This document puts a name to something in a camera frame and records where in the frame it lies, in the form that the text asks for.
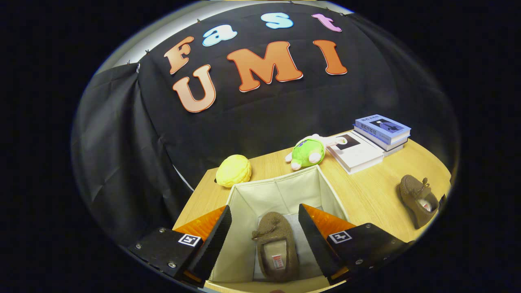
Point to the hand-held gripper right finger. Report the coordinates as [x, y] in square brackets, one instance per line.
[315, 244]

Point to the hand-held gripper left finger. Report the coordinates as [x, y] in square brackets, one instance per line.
[213, 244]

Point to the brown fuzzy shoe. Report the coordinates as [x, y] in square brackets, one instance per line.
[274, 232]
[413, 193]

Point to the cream fabric storage box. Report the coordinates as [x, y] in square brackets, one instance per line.
[276, 191]

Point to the yellow plush ball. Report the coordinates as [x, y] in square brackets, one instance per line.
[233, 171]

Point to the green plush toy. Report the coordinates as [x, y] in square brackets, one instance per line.
[309, 151]

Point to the white book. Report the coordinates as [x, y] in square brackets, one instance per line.
[358, 152]

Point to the thin grey book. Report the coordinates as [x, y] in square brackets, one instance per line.
[395, 147]

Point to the blue book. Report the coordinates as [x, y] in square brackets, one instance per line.
[382, 126]

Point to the black backdrop cloth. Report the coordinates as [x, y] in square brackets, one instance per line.
[264, 118]

